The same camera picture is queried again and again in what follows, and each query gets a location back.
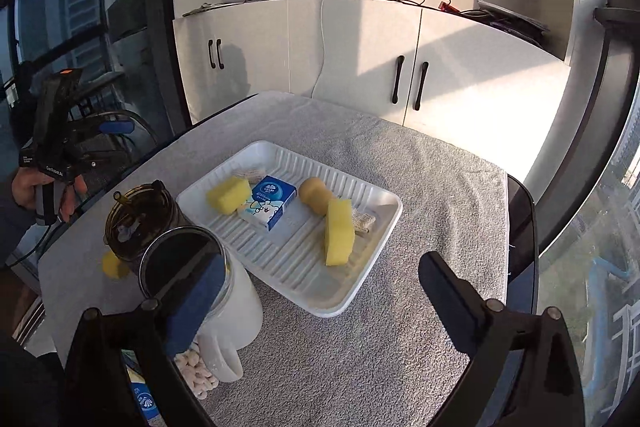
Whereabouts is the stack of papers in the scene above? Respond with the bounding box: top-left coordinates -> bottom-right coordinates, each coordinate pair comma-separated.
472,0 -> 551,46

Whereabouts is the dark glass tumbler with straw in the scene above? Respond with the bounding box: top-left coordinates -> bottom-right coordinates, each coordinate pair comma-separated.
102,180 -> 189,276

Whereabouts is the person's left hand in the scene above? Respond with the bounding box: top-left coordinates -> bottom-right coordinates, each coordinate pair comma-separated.
12,166 -> 89,224

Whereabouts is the beige knotted rope ball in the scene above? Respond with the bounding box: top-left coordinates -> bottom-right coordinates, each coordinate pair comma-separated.
172,340 -> 222,402

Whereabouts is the white ribbed plastic tray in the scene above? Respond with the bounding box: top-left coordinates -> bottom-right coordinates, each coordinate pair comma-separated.
175,140 -> 404,319

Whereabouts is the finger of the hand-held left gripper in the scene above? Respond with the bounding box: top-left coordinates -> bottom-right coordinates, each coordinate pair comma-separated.
70,119 -> 136,138
67,146 -> 132,182

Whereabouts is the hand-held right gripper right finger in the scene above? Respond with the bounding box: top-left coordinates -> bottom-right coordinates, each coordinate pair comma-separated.
419,251 -> 586,427

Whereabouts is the person's left forearm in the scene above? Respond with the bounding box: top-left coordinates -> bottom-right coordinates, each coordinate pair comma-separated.
0,199 -> 38,270

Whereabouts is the black window frame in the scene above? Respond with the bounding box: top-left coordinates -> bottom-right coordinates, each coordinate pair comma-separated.
575,0 -> 640,268

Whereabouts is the large yellow sponge block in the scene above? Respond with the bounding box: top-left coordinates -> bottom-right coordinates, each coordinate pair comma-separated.
323,198 -> 357,267

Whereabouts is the small yellow sponge block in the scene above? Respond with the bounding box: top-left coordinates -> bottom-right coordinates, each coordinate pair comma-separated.
206,176 -> 252,214

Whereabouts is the orange gourd-shaped makeup sponge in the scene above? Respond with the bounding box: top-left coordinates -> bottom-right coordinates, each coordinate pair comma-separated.
298,176 -> 335,217

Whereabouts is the blue tissue pack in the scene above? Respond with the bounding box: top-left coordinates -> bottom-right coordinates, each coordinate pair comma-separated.
238,175 -> 299,233
127,379 -> 166,426

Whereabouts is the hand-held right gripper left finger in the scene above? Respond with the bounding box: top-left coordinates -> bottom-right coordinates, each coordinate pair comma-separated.
62,252 -> 227,427

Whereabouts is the white base cabinet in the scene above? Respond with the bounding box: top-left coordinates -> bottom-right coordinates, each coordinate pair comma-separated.
172,0 -> 574,188

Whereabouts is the dark glass door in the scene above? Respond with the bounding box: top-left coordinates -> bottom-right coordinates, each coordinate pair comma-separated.
0,0 -> 193,168

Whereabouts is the grey terry towel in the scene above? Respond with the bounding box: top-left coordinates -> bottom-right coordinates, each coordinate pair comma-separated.
37,90 -> 512,427

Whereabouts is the dark glass table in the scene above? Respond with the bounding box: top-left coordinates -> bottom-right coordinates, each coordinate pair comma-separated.
10,91 -> 542,427

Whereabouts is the white mug with chrome lid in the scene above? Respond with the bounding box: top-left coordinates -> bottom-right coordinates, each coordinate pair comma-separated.
138,225 -> 265,383

